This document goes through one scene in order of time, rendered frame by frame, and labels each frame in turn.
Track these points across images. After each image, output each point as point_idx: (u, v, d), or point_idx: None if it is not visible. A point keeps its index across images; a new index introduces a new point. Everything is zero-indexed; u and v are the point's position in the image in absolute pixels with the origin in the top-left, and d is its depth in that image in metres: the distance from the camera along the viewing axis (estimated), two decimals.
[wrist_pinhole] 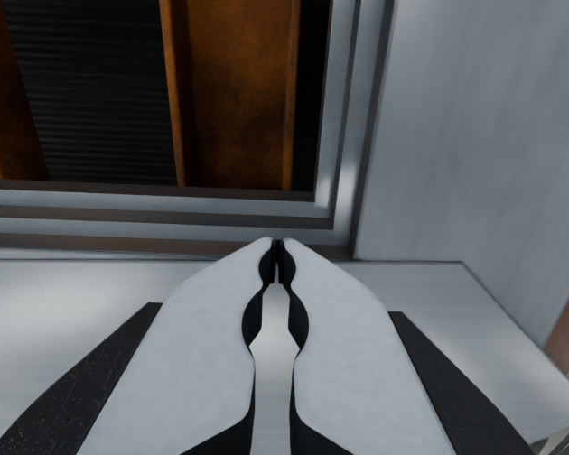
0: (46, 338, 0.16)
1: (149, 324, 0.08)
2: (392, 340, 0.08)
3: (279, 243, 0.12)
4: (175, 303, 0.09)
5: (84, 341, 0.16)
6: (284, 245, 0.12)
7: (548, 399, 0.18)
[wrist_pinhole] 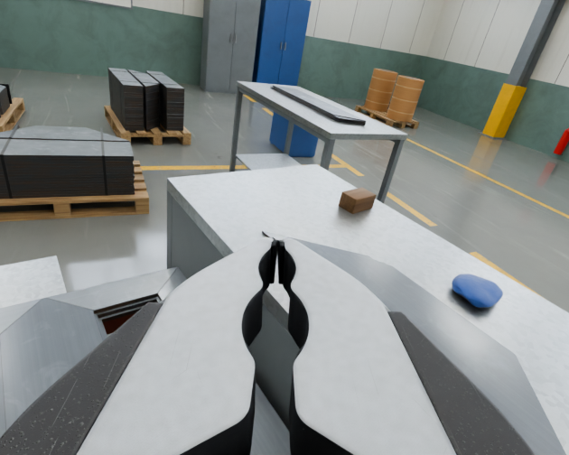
0: None
1: (149, 324, 0.08)
2: (392, 340, 0.08)
3: (279, 243, 0.12)
4: (175, 303, 0.09)
5: None
6: (284, 245, 0.12)
7: None
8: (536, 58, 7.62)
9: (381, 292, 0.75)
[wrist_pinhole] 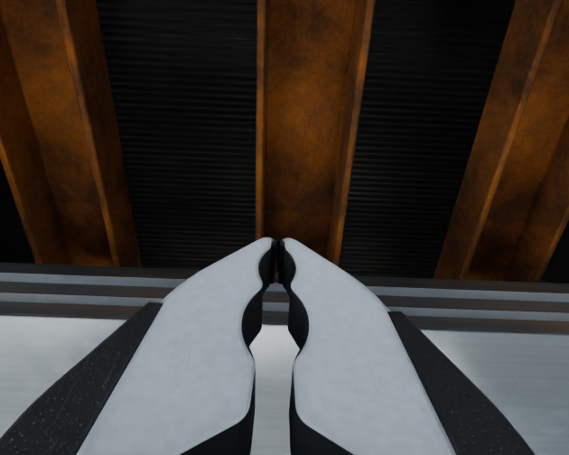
0: (508, 377, 0.24)
1: (149, 324, 0.08)
2: (392, 340, 0.08)
3: (279, 243, 0.12)
4: (175, 303, 0.09)
5: (531, 380, 0.24)
6: (284, 245, 0.12)
7: None
8: None
9: None
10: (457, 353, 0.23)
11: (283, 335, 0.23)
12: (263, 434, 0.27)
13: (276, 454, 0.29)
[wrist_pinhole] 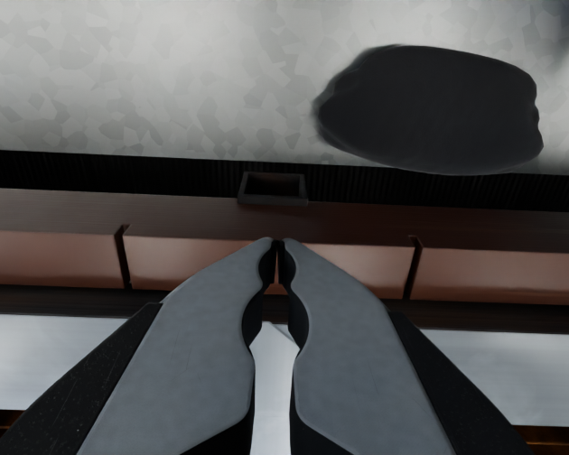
0: None
1: (149, 324, 0.08)
2: (392, 340, 0.08)
3: (279, 243, 0.12)
4: (175, 303, 0.09)
5: None
6: (284, 245, 0.12)
7: None
8: None
9: None
10: None
11: None
12: None
13: None
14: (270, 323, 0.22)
